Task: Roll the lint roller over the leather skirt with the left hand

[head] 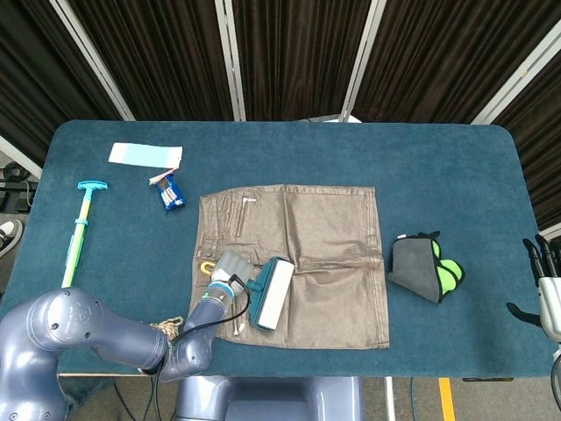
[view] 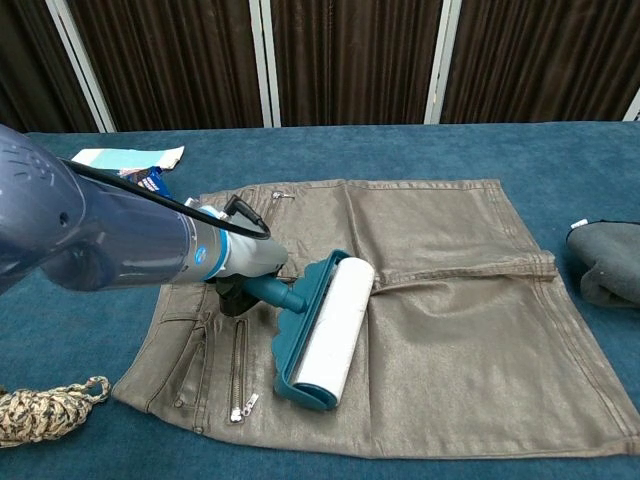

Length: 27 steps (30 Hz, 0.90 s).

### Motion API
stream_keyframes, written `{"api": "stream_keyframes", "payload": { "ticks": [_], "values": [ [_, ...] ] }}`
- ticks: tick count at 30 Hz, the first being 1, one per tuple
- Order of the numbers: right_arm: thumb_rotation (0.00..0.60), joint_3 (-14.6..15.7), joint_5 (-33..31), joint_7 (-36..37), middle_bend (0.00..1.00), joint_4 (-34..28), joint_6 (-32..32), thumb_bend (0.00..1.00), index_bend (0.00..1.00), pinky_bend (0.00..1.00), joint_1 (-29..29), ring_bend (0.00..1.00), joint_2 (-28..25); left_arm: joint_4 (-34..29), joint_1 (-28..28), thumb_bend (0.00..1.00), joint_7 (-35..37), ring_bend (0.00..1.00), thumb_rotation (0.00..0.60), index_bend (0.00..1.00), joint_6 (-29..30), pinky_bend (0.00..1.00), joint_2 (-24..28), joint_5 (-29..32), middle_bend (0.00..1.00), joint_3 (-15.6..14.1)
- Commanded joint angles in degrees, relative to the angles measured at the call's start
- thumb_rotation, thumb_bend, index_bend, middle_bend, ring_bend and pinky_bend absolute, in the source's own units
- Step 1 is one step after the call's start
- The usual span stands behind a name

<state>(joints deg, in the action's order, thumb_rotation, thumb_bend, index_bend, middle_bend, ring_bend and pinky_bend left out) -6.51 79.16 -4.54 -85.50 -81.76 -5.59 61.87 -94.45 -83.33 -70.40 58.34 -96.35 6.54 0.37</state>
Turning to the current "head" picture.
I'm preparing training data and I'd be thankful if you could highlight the blue snack packet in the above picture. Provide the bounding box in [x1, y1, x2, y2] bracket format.
[156, 173, 188, 215]

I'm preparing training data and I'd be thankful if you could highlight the white light blue paper card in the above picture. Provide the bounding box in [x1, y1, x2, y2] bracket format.
[108, 142, 184, 170]

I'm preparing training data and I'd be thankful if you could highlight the dark curtain partition panel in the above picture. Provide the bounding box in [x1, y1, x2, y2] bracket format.
[0, 0, 135, 176]
[50, 0, 246, 122]
[341, 0, 561, 125]
[471, 25, 561, 233]
[214, 0, 378, 123]

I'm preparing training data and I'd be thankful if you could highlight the black floor equipment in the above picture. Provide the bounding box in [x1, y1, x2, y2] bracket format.
[0, 161, 39, 212]

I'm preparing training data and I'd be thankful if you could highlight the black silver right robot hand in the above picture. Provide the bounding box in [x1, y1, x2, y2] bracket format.
[506, 234, 561, 341]

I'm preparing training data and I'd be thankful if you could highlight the brown leather skirt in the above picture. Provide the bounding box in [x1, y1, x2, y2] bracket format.
[188, 183, 391, 351]

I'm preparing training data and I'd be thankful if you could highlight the teal white lint roller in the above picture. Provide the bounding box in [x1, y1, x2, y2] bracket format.
[199, 256, 295, 331]

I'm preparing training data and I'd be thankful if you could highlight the pink white small wrapper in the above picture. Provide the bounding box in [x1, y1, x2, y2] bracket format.
[148, 168, 179, 187]

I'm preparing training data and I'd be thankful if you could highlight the teal green telescopic stick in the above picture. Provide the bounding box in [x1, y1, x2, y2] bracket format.
[60, 180, 109, 289]

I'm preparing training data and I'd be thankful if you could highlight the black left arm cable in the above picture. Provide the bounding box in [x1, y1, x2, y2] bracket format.
[149, 273, 252, 421]

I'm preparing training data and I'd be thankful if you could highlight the blue velvet tablecloth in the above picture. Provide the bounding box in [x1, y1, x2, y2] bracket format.
[0, 120, 556, 378]

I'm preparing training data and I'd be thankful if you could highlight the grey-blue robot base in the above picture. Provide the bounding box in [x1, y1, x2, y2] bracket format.
[174, 375, 365, 421]

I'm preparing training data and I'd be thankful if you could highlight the white sneaker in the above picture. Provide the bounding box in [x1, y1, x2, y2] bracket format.
[0, 218, 24, 260]

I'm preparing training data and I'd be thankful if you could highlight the grey green folded garment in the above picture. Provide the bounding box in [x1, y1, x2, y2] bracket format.
[386, 231, 465, 304]

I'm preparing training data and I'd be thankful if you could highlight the camouflage braided rope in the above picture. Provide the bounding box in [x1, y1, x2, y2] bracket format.
[150, 316, 185, 341]

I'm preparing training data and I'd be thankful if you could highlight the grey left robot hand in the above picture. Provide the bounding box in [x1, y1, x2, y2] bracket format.
[209, 249, 256, 293]

